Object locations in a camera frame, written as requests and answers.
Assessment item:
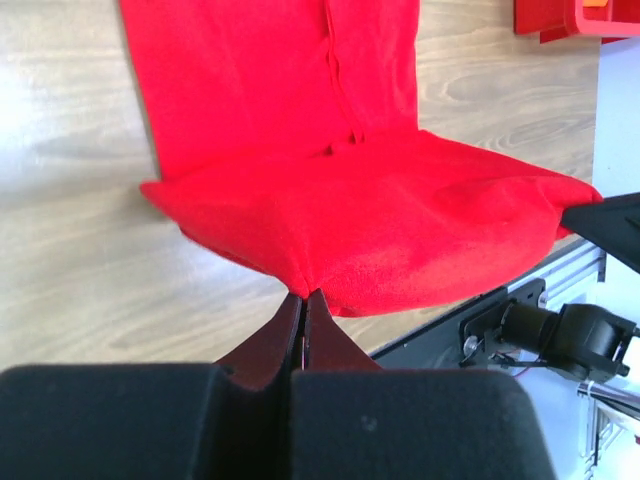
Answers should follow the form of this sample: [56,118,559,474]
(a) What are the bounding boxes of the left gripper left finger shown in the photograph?
[1,295,304,479]

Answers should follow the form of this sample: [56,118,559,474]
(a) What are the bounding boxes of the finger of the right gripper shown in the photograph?
[561,193,640,272]

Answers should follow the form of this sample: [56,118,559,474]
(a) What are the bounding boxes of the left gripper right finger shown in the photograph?
[288,292,556,479]

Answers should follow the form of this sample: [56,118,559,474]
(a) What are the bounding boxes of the bright red t shirt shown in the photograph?
[120,1,601,317]

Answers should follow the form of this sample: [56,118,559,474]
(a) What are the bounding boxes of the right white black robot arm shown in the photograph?
[459,193,639,383]

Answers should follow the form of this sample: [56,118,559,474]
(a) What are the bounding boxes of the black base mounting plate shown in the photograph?
[371,279,546,369]

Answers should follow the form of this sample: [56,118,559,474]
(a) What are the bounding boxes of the red plastic bin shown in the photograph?
[513,0,639,44]

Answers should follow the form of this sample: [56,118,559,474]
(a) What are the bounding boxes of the aluminium frame rail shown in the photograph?
[504,239,640,480]

